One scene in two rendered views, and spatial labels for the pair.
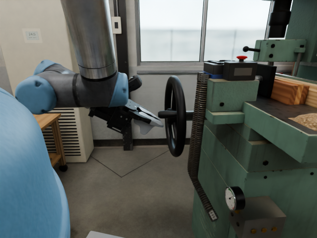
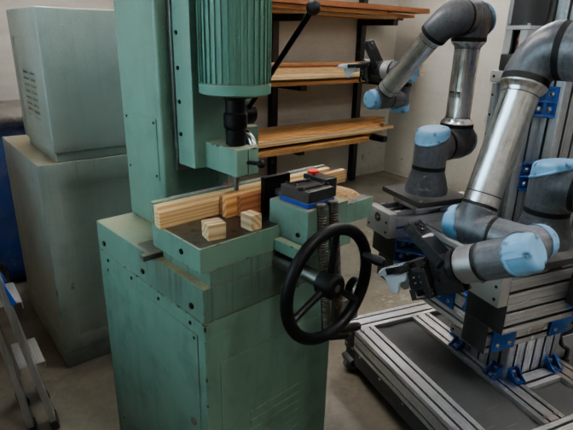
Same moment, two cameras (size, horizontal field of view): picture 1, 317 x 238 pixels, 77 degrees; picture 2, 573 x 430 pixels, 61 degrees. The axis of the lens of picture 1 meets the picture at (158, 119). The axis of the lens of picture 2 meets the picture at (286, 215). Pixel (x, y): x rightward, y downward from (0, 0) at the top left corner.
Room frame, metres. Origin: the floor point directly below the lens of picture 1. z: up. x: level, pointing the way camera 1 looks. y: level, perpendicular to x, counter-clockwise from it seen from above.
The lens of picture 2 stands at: (1.35, 0.68, 1.33)
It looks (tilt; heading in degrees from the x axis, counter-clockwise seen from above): 20 degrees down; 233
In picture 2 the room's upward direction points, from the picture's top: 1 degrees clockwise
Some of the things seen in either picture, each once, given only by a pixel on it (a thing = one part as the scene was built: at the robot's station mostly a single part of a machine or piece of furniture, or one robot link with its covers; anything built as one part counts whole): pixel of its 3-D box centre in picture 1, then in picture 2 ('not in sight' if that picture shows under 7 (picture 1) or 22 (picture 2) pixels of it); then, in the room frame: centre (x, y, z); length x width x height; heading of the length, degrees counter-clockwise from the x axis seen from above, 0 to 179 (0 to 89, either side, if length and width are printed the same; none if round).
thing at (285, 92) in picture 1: (267, 87); (272, 198); (0.63, -0.35, 0.93); 0.23 x 0.02 x 0.05; 7
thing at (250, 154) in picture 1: (287, 124); (211, 244); (0.73, -0.51, 0.76); 0.57 x 0.45 x 0.09; 97
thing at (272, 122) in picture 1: (247, 104); (284, 223); (0.63, -0.29, 0.87); 0.61 x 0.30 x 0.06; 7
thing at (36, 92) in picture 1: (52, 91); (522, 243); (0.43, 0.23, 0.96); 0.11 x 0.11 x 0.08; 4
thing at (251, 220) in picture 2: not in sight; (251, 220); (0.76, -0.25, 0.92); 0.04 x 0.03 x 0.04; 98
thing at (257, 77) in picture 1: (254, 79); (283, 194); (0.63, -0.30, 0.95); 0.09 x 0.07 x 0.09; 7
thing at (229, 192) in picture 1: (235, 200); (354, 290); (0.43, -0.21, 0.65); 0.06 x 0.04 x 0.08; 7
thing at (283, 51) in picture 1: (278, 52); (232, 159); (0.72, -0.41, 1.03); 0.14 x 0.07 x 0.09; 97
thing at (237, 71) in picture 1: (227, 68); (311, 188); (0.61, -0.21, 0.99); 0.13 x 0.11 x 0.06; 7
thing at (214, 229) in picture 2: not in sight; (213, 229); (0.86, -0.25, 0.92); 0.04 x 0.04 x 0.04; 84
